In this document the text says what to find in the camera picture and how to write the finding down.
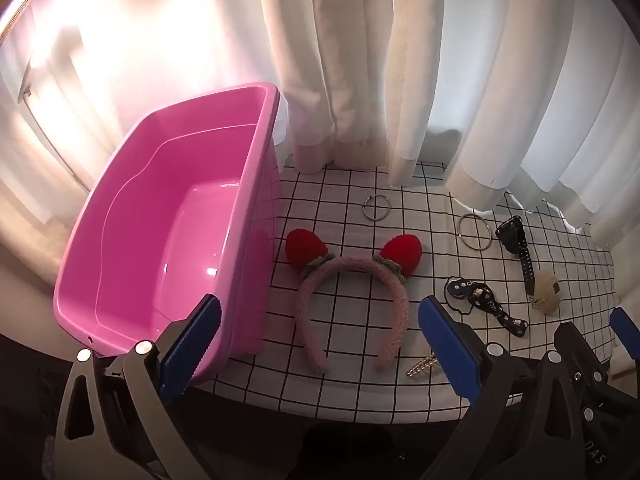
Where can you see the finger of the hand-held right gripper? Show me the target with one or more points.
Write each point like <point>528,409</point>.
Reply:
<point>626,327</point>
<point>580,352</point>

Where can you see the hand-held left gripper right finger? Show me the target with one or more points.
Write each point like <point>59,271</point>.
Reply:
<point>445,345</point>

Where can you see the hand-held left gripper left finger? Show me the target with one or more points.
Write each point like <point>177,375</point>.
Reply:
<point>192,347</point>

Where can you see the large silver bangle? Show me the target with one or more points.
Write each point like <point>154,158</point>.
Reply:
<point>458,230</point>

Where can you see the pink plastic tub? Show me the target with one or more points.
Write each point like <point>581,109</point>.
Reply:
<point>175,220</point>

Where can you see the pink strawberry headband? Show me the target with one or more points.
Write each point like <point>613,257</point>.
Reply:
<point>302,247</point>

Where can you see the small silver bangle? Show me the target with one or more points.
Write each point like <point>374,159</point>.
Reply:
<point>363,207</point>

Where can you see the white checked tablecloth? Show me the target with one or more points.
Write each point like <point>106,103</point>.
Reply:
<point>320,200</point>

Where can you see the white sheer curtain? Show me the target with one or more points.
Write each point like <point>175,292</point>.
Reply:
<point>500,85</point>

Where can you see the beige curtain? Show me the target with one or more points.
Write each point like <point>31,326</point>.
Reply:
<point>325,60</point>

